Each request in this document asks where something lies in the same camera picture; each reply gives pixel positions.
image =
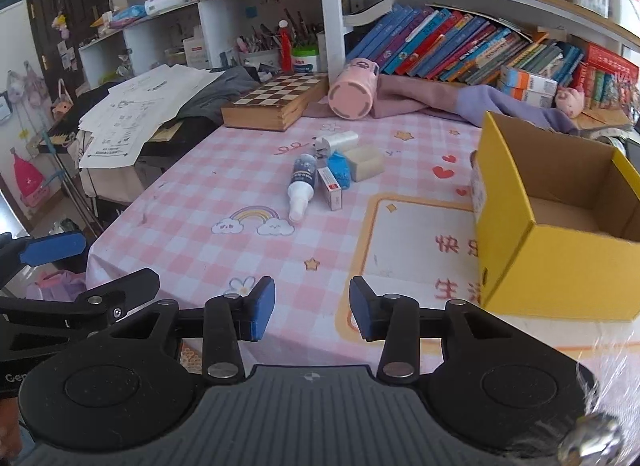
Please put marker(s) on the wooden chess board box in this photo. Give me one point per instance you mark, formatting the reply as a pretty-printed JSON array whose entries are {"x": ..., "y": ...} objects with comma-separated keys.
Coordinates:
[{"x": 270, "y": 95}]

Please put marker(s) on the small red white box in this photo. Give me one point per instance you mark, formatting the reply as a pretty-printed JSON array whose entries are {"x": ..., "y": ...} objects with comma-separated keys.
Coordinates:
[{"x": 330, "y": 188}]

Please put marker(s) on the grey cloth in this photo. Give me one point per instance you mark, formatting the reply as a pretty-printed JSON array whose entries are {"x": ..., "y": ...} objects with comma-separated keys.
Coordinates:
[{"x": 220, "y": 90}]

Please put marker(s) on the red glue bottle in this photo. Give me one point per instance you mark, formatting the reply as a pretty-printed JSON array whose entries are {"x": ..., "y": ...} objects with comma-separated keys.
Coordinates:
[{"x": 285, "y": 50}]

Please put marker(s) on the white charger plug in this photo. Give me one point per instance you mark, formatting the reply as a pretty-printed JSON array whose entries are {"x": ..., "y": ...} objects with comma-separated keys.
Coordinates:
[{"x": 340, "y": 140}]

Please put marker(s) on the black tablet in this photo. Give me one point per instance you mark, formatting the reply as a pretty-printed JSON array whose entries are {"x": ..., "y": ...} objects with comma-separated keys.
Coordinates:
[{"x": 632, "y": 158}]

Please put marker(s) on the stack of printed papers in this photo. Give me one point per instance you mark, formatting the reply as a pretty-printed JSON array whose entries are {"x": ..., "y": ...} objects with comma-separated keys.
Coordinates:
[{"x": 140, "y": 100}]

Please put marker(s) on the pink hanging bag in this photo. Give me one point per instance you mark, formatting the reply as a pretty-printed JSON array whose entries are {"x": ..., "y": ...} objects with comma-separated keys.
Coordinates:
[{"x": 27, "y": 178}]

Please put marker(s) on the blue white tissue pack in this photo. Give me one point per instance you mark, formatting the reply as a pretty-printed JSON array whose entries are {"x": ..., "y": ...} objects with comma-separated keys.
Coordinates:
[{"x": 129, "y": 15}]

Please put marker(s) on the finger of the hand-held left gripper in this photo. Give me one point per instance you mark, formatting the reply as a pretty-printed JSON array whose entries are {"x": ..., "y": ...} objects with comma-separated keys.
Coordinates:
[
  {"x": 50, "y": 249},
  {"x": 100, "y": 296}
]

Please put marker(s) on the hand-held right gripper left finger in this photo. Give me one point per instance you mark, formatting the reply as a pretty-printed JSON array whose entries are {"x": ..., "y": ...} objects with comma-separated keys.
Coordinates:
[{"x": 264, "y": 306}]

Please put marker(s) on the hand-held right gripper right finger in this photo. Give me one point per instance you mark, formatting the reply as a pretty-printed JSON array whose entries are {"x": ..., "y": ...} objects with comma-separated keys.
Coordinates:
[{"x": 361, "y": 311}]

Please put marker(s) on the purple cloth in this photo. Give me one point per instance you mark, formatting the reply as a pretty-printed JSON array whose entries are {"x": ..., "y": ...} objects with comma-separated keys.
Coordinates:
[{"x": 500, "y": 100}]

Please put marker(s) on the white bookshelf unit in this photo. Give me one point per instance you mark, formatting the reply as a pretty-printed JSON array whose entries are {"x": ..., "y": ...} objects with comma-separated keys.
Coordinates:
[{"x": 332, "y": 20}]

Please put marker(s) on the pink cup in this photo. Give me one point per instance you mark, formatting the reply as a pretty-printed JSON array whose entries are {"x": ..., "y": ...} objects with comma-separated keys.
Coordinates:
[{"x": 350, "y": 95}]

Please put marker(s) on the red boxed book set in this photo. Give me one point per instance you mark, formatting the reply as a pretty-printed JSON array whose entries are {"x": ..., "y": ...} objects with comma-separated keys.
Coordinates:
[{"x": 605, "y": 75}]

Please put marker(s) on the lilac fabric bundle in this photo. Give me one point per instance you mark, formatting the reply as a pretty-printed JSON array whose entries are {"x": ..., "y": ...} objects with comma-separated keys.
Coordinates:
[{"x": 57, "y": 286}]

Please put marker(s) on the row of colourful books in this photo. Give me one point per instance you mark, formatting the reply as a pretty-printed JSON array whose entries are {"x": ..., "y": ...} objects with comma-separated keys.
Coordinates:
[{"x": 440, "y": 45}]

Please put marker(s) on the pink pig plush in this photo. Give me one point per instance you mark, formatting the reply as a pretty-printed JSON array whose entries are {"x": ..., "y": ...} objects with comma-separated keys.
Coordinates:
[{"x": 570, "y": 100}]

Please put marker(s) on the pink cloth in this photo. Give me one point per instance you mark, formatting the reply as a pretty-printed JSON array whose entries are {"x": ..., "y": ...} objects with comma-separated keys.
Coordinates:
[{"x": 400, "y": 95}]

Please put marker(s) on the pink checkered desktop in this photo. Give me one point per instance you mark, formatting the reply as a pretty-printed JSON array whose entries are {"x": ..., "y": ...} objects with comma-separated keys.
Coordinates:
[{"x": 225, "y": 196}]

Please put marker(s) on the white pen holder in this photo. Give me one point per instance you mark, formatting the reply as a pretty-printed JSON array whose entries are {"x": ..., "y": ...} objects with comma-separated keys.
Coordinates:
[{"x": 257, "y": 55}]

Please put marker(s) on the small plush doll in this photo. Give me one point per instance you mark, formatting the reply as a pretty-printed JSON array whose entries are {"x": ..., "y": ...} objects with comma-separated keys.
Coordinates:
[{"x": 60, "y": 25}]

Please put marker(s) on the blue item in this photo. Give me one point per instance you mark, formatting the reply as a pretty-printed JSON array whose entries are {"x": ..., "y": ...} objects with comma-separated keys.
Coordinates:
[{"x": 340, "y": 168}]

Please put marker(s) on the dark side table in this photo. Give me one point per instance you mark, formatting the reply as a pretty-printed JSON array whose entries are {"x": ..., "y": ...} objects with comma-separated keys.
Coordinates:
[{"x": 190, "y": 135}]

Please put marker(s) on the white red label box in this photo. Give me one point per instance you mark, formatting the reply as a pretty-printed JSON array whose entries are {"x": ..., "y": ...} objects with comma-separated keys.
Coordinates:
[{"x": 195, "y": 54}]

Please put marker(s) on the small beige box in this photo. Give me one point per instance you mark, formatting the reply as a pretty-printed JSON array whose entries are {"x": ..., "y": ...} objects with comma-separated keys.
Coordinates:
[{"x": 365, "y": 163}]

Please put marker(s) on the white green tub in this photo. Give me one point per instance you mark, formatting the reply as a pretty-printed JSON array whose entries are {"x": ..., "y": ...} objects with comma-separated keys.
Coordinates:
[{"x": 306, "y": 60}]

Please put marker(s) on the orange white carton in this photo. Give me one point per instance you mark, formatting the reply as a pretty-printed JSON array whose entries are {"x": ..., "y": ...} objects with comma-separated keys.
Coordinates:
[
  {"x": 530, "y": 78},
  {"x": 525, "y": 98}
]

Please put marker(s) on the white long box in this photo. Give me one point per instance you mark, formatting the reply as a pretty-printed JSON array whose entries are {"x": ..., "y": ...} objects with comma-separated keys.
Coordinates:
[{"x": 167, "y": 3}]

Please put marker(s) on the white spray bottle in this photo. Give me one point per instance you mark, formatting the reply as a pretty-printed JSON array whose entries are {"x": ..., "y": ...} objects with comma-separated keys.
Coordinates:
[{"x": 301, "y": 185}]

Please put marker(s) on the yellow cardboard box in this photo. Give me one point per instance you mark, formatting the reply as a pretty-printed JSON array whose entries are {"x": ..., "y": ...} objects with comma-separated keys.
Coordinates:
[{"x": 550, "y": 271}]

